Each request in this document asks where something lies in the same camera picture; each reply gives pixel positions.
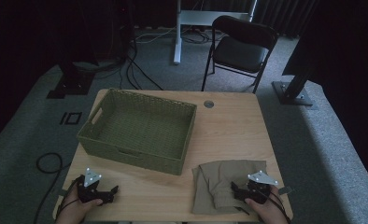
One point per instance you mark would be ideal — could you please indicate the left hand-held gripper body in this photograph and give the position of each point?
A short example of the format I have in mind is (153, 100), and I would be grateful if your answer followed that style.
(90, 188)

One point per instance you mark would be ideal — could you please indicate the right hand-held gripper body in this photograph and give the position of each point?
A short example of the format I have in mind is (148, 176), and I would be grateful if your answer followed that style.
(260, 186)

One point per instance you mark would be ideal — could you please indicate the khaki pants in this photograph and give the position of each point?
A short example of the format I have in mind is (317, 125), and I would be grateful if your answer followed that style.
(218, 180)

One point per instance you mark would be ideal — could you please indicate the green woven basket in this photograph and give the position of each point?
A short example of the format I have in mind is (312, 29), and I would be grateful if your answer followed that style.
(141, 130)

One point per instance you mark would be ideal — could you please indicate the person's right hand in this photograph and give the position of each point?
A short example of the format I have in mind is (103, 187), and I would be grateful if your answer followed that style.
(267, 211)

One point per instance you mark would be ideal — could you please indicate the person's left hand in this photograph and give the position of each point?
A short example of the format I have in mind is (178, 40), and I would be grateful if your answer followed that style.
(74, 211)

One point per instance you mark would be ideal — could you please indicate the grey tape strip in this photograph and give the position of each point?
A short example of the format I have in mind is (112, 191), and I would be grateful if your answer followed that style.
(285, 190)

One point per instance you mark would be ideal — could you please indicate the grey round table grommet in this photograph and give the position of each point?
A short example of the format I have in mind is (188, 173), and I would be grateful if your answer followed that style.
(209, 104)

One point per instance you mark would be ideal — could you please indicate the black stand with square base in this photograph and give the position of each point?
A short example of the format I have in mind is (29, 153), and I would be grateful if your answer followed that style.
(71, 84)

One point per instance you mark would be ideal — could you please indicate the black folding chair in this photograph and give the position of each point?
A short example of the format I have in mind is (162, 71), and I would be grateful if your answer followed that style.
(241, 49)

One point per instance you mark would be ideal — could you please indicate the dark curtain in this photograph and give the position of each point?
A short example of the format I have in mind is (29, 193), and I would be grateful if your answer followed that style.
(281, 15)

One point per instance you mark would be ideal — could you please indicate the black slanted stand with base plate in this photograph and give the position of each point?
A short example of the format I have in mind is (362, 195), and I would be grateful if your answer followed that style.
(292, 91)

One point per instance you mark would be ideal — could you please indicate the white metal desk frame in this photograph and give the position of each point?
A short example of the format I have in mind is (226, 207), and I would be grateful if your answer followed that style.
(185, 18)

